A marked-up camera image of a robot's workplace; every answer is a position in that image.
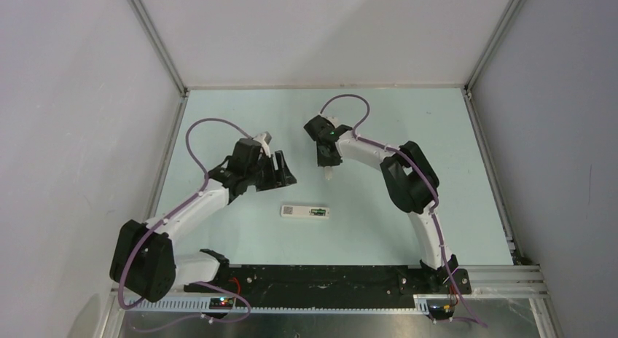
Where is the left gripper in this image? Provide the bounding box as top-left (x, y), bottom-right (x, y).
top-left (246, 151), bottom-right (296, 192)

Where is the white remote control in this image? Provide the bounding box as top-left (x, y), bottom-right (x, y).
top-left (280, 205), bottom-right (330, 219)

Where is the green AAA battery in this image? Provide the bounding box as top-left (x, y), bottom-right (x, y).
top-left (310, 208), bottom-right (326, 216)

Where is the white battery cover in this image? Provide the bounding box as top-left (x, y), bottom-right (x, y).
top-left (324, 166), bottom-right (334, 181)

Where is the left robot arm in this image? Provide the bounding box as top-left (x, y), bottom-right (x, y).
top-left (109, 138), bottom-right (297, 302)

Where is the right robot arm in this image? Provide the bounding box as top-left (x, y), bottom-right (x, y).
top-left (304, 114), bottom-right (472, 294)

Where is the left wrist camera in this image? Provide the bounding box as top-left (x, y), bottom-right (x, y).
top-left (253, 131), bottom-right (272, 157)

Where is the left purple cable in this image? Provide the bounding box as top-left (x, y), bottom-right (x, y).
top-left (117, 117), bottom-right (253, 325)

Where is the purple cable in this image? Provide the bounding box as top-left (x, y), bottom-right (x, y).
top-left (117, 117), bottom-right (253, 325)
top-left (318, 93), bottom-right (488, 327)

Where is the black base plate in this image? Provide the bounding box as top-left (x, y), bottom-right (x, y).
top-left (212, 265), bottom-right (451, 307)

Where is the white slotted cable duct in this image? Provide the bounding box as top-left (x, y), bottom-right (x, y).
top-left (132, 296), bottom-right (429, 315)

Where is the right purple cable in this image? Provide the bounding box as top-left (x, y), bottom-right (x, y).
top-left (318, 93), bottom-right (488, 327)

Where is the aluminium frame rail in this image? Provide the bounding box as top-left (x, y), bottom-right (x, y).
top-left (127, 0), bottom-right (188, 98)

